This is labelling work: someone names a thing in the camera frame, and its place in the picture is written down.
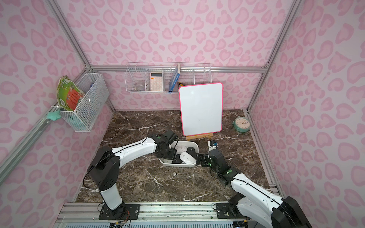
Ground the grey lilac computer mouse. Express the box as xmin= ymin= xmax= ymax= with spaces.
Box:
xmin=180 ymin=152 xmax=196 ymax=165

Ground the white plastic storage box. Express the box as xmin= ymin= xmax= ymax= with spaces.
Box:
xmin=159 ymin=141 xmax=199 ymax=168

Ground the white computer mouse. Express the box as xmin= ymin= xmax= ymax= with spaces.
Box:
xmin=175 ymin=145 xmax=187 ymax=154

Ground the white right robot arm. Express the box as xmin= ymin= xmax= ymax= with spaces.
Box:
xmin=197 ymin=149 xmax=312 ymax=228

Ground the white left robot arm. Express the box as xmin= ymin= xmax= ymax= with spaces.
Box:
xmin=86 ymin=130 xmax=178 ymax=212

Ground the wooden whiteboard stand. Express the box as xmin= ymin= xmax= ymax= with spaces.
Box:
xmin=186 ymin=133 xmax=213 ymax=141

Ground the pink framed whiteboard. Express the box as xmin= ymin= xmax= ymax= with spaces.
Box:
xmin=179 ymin=83 xmax=223 ymax=136

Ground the mint green alarm clock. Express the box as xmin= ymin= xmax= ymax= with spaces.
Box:
xmin=232 ymin=117 xmax=251 ymax=133

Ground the clear glass jar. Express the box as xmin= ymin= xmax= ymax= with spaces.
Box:
xmin=135 ymin=81 xmax=145 ymax=91

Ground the blue book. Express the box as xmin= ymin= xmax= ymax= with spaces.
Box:
xmin=168 ymin=63 xmax=181 ymax=92

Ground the pink calculator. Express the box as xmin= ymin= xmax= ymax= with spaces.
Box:
xmin=150 ymin=72 xmax=163 ymax=91

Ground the white mesh side basket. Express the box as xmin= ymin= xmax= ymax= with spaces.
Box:
xmin=60 ymin=73 xmax=109 ymax=132

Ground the green red snack bag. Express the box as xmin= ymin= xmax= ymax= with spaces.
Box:
xmin=57 ymin=76 xmax=85 ymax=111

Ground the mint green clip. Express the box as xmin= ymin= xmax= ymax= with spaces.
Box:
xmin=46 ymin=110 xmax=62 ymax=121

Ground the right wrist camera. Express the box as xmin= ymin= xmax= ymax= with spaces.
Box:
xmin=208 ymin=140 xmax=218 ymax=152

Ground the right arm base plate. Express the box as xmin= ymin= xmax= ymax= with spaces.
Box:
xmin=213 ymin=202 xmax=243 ymax=219

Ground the white wire wall shelf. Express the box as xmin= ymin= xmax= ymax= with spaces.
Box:
xmin=125 ymin=62 xmax=212 ymax=94

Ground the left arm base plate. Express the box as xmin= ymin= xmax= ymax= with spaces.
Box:
xmin=98 ymin=203 xmax=141 ymax=221

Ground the aluminium front rail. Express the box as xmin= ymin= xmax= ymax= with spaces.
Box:
xmin=54 ymin=201 xmax=249 ymax=228

